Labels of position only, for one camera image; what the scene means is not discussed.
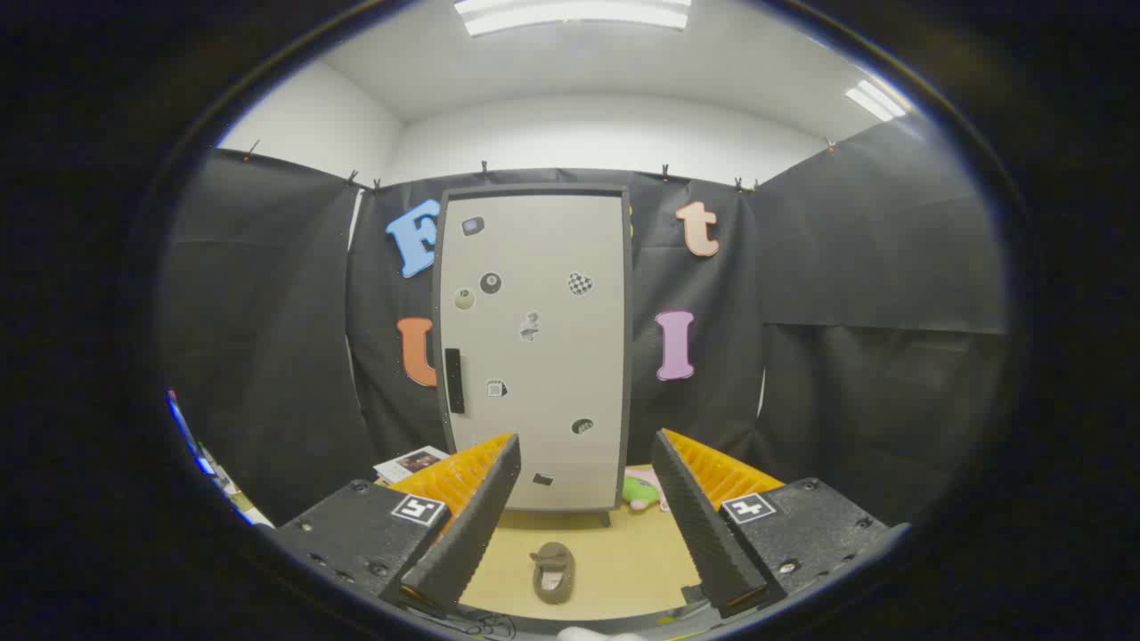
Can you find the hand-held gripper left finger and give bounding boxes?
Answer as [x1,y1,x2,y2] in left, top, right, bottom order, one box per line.
[272,433,523,620]

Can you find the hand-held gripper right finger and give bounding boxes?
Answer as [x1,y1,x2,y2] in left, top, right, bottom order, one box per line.
[651,428,911,620]

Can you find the brown fuzzy slipper shoe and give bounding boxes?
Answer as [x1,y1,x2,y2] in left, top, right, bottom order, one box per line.
[530,541,576,605]

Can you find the grey shoe cabinet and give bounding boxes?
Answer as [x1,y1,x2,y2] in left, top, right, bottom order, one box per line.
[431,183,636,528]

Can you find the light grey shoe cabinet door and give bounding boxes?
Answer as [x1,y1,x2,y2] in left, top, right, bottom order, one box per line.
[435,192,628,513]

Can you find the pink and green plush toy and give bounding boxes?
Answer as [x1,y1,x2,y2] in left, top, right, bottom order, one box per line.
[622,467,671,514]

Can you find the black backdrop cloth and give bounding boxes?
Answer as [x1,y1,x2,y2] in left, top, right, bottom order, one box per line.
[160,116,1012,528]

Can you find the blue printed package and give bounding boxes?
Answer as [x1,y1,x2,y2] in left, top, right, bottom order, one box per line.
[167,389,219,477]

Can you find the ceiling light panel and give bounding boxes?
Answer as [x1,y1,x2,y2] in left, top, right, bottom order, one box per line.
[844,78,911,123]
[454,0,692,37]

